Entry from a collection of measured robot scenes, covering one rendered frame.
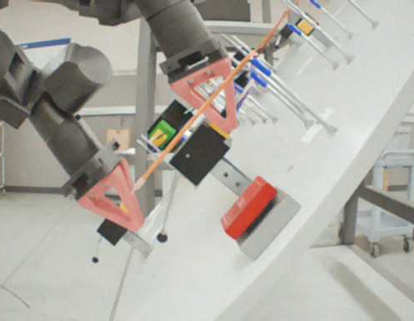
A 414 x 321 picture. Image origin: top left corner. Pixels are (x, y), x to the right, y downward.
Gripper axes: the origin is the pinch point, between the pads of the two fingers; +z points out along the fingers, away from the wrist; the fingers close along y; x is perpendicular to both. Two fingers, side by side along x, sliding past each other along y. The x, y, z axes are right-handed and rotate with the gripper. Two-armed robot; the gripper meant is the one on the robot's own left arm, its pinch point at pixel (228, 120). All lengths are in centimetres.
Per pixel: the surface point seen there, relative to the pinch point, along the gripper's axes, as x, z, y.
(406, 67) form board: -17.9, -0.3, -19.7
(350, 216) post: -13, 52, 89
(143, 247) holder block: 25.5, 17.2, 30.4
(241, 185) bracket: 1.8, 6.7, -0.9
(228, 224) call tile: 1.8, 4.2, -20.8
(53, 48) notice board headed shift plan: 240, -132, 729
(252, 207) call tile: -0.4, 3.8, -20.9
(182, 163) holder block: 6.2, 1.6, -1.9
